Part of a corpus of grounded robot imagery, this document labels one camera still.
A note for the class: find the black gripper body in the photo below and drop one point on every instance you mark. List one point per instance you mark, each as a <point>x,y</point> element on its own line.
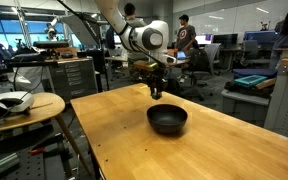
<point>156,77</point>

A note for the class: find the grey office chair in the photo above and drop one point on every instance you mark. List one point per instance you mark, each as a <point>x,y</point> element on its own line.
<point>252,53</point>

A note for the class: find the grey storage bin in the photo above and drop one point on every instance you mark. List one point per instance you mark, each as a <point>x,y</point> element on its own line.
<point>244,106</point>

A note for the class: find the wide blue screen monitor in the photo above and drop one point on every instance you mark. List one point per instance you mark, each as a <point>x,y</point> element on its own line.
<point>259,36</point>

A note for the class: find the black softbox light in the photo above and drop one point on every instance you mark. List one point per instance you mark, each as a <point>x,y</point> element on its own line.
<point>85,28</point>

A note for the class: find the bright screen monitor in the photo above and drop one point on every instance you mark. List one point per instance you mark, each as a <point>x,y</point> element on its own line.
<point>202,39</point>

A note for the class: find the blue cushion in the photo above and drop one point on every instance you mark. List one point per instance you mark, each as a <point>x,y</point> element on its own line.
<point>254,72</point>

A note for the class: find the flat black device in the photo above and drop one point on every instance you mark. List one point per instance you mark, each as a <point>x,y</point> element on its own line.
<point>50,44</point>

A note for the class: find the round wooden side table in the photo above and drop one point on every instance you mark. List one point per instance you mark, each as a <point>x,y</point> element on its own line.
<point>47,104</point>

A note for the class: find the orange box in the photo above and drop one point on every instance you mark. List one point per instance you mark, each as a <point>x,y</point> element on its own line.
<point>174,52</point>

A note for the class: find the grey drawer cabinet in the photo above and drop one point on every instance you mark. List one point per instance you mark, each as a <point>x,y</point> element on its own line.
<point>72,78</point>

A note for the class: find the black perforated breadboard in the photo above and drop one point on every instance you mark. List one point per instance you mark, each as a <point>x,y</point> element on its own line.
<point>30,166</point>

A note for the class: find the person in shield print shirt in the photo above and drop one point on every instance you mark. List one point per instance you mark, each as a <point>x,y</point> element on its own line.
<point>185,36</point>

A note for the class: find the green metal cylinder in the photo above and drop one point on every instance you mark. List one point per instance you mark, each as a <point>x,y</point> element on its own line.
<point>0,164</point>

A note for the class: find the black bowl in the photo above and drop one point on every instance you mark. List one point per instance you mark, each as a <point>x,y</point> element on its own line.
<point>166,120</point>

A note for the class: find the black office chair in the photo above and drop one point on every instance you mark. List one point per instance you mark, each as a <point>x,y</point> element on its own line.
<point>202,63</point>

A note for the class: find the person in grey shirt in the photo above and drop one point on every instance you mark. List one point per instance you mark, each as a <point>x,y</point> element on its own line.
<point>129,9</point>

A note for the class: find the wooden plank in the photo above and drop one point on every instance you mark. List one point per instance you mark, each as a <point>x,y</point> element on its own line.
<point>266,83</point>

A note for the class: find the white VR headset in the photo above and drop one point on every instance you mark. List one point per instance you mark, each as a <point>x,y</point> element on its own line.
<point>12,98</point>

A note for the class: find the black fabric pile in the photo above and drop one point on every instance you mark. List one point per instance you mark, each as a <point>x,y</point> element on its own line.
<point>232,86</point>

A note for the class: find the dark computer monitor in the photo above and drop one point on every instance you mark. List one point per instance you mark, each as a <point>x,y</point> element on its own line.
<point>225,39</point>

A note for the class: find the teal tray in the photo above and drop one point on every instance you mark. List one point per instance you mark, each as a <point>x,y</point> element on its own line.
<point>250,80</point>

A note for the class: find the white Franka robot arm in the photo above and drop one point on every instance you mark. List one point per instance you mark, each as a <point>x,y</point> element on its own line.
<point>150,38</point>

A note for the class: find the laptop with blue screen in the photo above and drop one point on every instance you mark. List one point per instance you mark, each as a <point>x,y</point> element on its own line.
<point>181,55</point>

